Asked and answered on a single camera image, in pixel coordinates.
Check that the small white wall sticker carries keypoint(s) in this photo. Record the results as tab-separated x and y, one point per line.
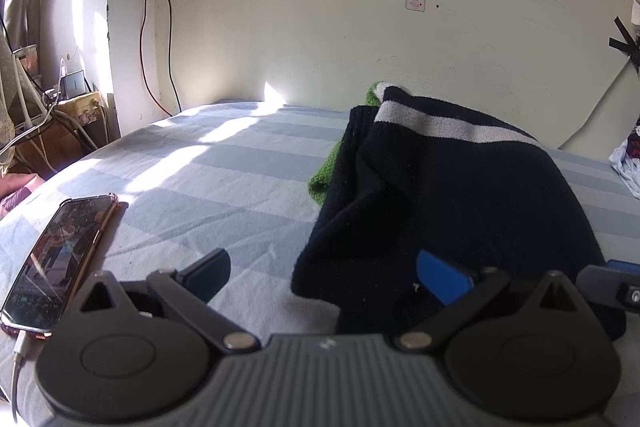
415	4

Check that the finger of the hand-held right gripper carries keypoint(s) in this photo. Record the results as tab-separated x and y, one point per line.
607	287

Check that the navy knit sweater green trim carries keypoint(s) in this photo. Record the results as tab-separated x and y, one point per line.
450	192

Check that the black tape cross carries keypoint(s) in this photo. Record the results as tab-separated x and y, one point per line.
627	43

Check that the smartphone in clear case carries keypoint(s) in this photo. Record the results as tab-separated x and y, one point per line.
55	257

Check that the pink patterned pillow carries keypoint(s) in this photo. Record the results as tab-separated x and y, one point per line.
20	196

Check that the grey power adapter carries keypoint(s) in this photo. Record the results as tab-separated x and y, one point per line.
73	84

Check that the white printed cloth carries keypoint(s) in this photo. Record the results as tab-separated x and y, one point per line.
629	162

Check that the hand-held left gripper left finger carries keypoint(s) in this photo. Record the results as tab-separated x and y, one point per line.
205	274

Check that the yellowish cardboard box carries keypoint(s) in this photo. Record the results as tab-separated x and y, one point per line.
80	107

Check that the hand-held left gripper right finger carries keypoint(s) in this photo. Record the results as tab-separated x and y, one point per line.
442	277

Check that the brown wooden cabinet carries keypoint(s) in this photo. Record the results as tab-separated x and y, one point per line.
55	147

